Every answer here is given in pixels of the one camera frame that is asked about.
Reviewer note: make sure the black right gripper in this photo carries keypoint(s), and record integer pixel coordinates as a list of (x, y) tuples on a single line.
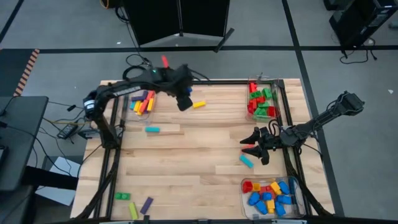
[(275, 140)]

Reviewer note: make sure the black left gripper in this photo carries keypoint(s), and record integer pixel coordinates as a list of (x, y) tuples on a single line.
[(172, 81)]

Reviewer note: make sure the blue toy block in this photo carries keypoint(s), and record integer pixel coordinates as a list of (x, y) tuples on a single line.
[(261, 208), (280, 210), (189, 90), (284, 199), (254, 198), (266, 196), (284, 188)]

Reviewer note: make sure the yellow long bar block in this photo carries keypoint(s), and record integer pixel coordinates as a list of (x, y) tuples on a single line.
[(137, 106), (199, 104), (150, 104), (140, 113)]

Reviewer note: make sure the teal long bar block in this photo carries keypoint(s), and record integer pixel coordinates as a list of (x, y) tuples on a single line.
[(132, 105), (246, 161), (152, 129)]

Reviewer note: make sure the clear plastic bin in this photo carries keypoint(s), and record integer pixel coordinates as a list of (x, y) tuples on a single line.
[(277, 102), (298, 208), (149, 118)]

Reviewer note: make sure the yellow toy block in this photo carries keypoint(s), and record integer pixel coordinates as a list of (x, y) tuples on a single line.
[(270, 205), (256, 187), (275, 187)]

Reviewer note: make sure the purple long bar block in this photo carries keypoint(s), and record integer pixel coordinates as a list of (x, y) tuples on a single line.
[(146, 205), (140, 96)]

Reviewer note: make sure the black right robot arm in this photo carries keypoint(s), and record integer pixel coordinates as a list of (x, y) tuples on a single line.
[(326, 116)]

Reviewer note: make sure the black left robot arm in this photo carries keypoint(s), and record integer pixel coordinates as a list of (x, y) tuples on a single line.
[(127, 90)]

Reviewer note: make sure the red wrist tab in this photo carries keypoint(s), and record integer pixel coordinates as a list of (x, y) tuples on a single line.
[(164, 61)]

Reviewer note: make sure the black divider foot bar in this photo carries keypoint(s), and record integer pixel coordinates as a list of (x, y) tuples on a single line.
[(224, 40)]

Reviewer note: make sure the black room divider panel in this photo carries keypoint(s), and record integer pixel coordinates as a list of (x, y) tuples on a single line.
[(152, 18), (205, 15)]

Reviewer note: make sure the dark grey power brick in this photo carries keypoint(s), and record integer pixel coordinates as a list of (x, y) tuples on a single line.
[(88, 133)]

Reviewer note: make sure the lime long bar block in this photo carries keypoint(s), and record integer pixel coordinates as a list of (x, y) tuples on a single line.
[(133, 211)]

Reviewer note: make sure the black power adapter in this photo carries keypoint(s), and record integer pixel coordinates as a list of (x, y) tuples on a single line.
[(66, 131)]

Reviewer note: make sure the black equipment cabinet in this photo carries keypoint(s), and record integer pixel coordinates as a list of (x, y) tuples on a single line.
[(357, 21)]

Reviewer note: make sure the black side desk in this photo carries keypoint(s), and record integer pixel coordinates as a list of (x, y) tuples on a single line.
[(18, 140)]

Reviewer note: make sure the black mat with striped edge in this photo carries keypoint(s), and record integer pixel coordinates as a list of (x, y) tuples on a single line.
[(12, 71)]

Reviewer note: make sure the black aluminium table frame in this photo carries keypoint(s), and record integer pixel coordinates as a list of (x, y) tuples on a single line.
[(278, 83)]

